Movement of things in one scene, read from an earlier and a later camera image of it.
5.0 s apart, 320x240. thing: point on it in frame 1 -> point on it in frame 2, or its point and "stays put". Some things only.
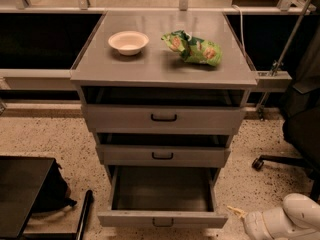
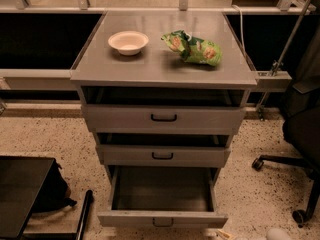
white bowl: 129,43 stays put
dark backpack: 55,192 stays put
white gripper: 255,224 -> 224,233
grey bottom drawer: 163,196 stays put
